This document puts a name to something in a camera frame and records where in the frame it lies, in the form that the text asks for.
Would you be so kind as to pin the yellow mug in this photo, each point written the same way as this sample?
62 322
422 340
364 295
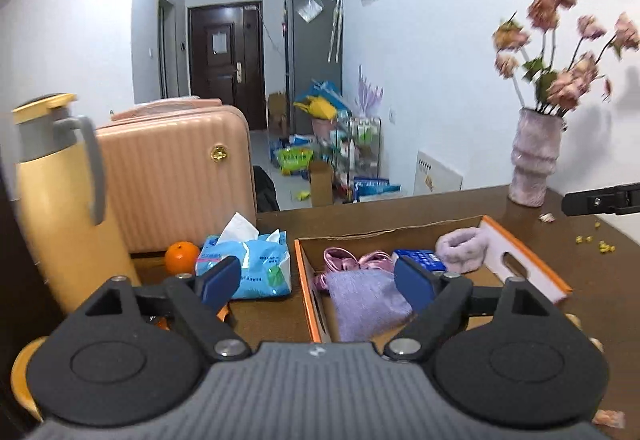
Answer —
22 380

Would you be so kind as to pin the pile of blue yellow bags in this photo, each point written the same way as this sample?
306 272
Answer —
320 105

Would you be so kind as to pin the pink ribbed suitcase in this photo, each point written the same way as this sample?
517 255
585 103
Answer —
170 180

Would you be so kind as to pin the clear plastic sleeve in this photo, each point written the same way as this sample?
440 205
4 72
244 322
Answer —
309 9

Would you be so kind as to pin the yellow thermos jug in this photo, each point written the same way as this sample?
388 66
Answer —
60 220

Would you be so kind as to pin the tall cardboard carton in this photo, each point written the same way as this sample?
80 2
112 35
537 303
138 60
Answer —
321 185

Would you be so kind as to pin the white folded umbrella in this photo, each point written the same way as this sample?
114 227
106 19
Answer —
335 30

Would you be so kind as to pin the interior side door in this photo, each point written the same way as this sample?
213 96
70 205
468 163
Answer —
167 50

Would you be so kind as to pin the white wall socket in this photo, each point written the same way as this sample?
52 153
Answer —
392 115

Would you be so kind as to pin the pink satin scrunchie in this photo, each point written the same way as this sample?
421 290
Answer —
340 260

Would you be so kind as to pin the orange fruit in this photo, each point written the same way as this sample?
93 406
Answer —
181 257

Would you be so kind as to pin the lavender cloth pouch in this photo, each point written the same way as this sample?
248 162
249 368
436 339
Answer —
365 300

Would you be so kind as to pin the dark brown entrance door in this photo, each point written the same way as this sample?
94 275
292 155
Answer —
220 85

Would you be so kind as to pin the scattered yellow crumbs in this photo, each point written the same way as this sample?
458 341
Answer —
606 248

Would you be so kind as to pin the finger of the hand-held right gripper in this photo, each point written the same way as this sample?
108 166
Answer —
600 201

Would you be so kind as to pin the green yellow snack bag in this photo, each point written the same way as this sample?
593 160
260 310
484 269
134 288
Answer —
294 160

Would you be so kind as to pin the blue packaged pack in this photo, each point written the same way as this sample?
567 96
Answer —
377 188

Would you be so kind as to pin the fluffy pale purple headband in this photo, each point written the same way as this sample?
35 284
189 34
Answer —
460 250

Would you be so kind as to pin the blue soft tissue pack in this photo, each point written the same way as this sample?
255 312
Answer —
265 265

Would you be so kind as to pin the purple feather decoration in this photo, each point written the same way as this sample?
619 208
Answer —
367 95

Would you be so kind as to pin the yellow plush toy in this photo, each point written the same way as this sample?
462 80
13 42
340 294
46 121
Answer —
595 342

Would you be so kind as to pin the blue pocket tissue packet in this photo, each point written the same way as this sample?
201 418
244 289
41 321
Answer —
425 258

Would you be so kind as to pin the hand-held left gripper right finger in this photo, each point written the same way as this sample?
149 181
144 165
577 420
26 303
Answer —
415 280

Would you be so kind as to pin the dried pink roses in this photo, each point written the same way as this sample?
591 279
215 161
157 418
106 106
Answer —
565 85

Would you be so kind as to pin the open cardboard carton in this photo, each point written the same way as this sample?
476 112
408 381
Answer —
277 115

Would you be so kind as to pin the red cardboard box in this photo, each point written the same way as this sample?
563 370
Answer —
540 277

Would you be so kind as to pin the fallen rose petal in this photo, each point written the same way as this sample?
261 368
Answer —
546 217

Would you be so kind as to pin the grey refrigerator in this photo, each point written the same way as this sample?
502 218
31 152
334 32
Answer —
310 60

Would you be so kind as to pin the pale pink ceramic vase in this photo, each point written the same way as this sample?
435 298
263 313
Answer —
535 160

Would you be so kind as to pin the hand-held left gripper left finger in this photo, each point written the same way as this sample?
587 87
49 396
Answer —
220 277

